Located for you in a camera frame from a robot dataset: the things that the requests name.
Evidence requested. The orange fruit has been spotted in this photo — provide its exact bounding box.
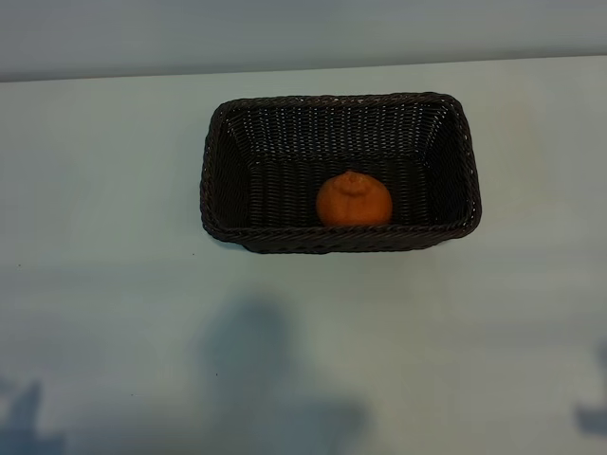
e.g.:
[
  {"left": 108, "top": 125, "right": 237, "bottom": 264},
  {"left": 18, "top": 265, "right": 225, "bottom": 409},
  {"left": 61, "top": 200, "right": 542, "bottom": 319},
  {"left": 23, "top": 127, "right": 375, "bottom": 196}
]
[{"left": 315, "top": 169, "right": 394, "bottom": 228}]

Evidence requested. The dark brown wicker basket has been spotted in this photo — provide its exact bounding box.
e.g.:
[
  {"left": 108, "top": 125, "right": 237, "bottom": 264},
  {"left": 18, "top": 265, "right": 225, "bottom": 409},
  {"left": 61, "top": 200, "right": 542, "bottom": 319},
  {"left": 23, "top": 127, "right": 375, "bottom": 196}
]
[{"left": 201, "top": 92, "right": 483, "bottom": 255}]

